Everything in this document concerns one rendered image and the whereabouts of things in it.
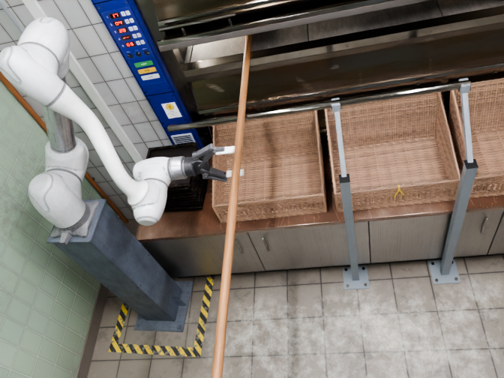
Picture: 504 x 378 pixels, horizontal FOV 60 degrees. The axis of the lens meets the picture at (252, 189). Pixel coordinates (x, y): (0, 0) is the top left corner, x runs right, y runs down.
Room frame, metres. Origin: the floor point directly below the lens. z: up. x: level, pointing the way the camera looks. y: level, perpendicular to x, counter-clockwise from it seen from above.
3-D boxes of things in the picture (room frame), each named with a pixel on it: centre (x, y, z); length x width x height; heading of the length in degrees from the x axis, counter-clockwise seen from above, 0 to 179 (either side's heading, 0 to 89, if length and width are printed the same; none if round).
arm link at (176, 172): (1.21, 0.23, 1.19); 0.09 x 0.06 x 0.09; 160
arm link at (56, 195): (1.35, 0.77, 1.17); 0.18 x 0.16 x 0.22; 164
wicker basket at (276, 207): (1.47, -0.12, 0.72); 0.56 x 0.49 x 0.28; 71
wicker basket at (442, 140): (1.27, -0.68, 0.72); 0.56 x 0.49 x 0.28; 71
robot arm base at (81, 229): (1.32, 0.78, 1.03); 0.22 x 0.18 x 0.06; 156
